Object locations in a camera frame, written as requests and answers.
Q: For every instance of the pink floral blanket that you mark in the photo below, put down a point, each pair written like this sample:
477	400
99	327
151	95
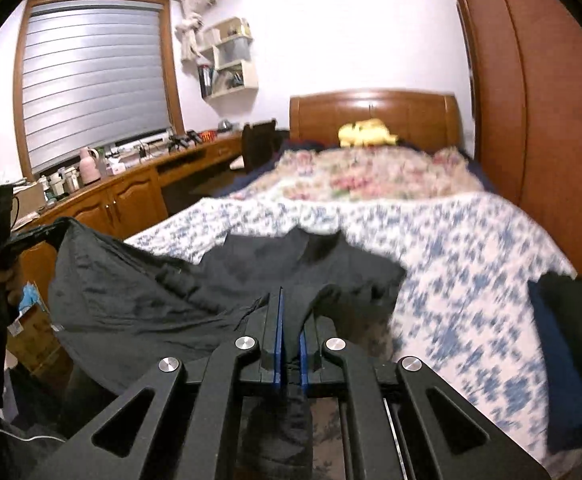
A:
371	175

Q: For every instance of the wooden headboard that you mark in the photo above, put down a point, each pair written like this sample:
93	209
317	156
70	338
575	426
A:
371	110

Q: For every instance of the dark chair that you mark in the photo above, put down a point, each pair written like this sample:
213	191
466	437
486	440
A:
261	147

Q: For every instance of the wooden louvred wardrobe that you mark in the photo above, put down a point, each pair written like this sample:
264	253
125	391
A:
546	110

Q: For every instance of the red basket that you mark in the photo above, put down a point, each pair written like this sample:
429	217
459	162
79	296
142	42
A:
208	136

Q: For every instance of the wooden desk with cabinets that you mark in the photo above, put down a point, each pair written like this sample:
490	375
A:
131	195

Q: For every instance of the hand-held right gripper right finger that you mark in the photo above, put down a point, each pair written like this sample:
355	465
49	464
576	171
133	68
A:
303	360

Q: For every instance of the pink kettle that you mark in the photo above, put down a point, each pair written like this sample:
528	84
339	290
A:
90	167

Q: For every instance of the blue floral bed sheet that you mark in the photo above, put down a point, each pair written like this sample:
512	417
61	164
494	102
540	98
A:
471	285

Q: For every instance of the cardboard box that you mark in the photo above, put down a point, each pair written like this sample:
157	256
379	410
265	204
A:
33	330

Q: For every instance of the black device on desk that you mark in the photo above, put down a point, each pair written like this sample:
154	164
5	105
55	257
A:
181	140

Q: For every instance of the cream hanging curtain cloth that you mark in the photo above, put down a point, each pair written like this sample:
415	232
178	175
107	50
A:
190	30

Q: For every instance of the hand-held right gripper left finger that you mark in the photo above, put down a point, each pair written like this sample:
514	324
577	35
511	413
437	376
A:
280	340

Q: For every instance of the white wall shelf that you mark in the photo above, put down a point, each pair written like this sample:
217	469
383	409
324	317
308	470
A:
231	60

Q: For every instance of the yellow plush toy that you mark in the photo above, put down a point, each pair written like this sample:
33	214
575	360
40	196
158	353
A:
366	132

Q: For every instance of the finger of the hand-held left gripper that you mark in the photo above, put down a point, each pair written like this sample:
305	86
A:
31	238

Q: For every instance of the grey window blind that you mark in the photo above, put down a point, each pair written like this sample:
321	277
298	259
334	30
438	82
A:
96	85

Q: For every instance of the group of white bottles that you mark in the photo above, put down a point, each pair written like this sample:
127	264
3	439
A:
61	182

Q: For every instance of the black jacket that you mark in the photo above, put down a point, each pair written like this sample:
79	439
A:
146	300

